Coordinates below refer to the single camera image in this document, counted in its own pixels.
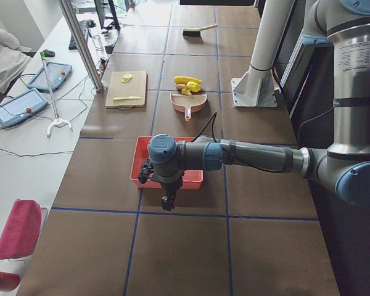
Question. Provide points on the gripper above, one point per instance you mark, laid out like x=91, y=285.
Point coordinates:
x=170, y=187

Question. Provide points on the pink dustpan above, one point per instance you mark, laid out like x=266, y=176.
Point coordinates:
x=188, y=105

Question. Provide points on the yellow toy corn cob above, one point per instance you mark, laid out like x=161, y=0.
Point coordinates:
x=185, y=79

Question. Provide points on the wooden handle black brush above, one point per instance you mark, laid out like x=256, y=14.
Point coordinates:
x=196, y=31

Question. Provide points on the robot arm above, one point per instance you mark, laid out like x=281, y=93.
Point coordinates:
x=343, y=168

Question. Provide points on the pink plastic bin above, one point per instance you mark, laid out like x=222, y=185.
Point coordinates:
x=192, y=179

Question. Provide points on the yellow-green plastic knife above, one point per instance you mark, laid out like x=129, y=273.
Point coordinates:
x=116, y=99

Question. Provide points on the wooden cutting board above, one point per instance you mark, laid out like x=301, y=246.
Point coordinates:
x=136, y=87

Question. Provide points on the white stand with pole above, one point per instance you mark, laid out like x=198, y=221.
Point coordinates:
x=57, y=121

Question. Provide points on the magenta cloth on chair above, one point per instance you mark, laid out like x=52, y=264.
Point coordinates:
x=21, y=230

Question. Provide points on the far teach pendant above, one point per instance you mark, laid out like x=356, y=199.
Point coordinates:
x=58, y=74

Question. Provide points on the teach pendant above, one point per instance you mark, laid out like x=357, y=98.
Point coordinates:
x=58, y=74
x=22, y=107

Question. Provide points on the near teach pendant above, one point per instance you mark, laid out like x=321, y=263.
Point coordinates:
x=22, y=107

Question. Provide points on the black monitor stand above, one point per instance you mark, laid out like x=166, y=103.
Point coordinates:
x=107, y=15

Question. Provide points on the black computer mouse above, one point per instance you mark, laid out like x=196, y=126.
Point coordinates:
x=49, y=53

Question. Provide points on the seated person in white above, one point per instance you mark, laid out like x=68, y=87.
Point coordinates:
x=12, y=61

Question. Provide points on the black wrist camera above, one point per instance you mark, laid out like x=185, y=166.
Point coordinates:
x=146, y=171

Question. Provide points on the white pillar mount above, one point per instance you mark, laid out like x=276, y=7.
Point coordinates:
x=255, y=88

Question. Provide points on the aluminium frame post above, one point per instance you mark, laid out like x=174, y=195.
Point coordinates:
x=83, y=49

